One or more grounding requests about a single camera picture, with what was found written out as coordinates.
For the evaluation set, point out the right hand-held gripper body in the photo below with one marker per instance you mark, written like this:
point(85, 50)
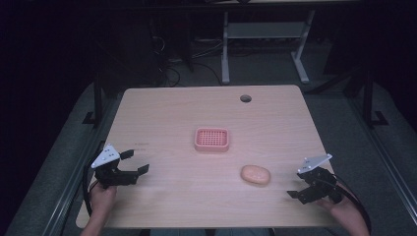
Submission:
point(323, 183)

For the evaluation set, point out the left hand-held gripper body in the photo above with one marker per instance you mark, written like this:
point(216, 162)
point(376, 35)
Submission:
point(105, 157)

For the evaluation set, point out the pink soap dish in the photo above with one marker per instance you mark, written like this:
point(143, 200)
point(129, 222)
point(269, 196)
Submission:
point(211, 140)

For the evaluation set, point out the person's right hand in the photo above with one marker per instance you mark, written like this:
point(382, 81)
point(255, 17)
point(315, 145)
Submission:
point(345, 209)

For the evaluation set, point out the person's left hand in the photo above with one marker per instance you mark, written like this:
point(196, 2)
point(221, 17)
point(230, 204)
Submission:
point(102, 200)

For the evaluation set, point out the black metal stand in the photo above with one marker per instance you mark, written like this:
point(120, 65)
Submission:
point(369, 98)
point(97, 98)

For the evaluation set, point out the aluminium frame rail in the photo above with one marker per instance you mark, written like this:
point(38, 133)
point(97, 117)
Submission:
point(70, 193)
point(383, 157)

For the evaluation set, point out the white metal table frame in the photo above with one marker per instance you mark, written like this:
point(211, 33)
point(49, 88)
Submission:
point(262, 30)

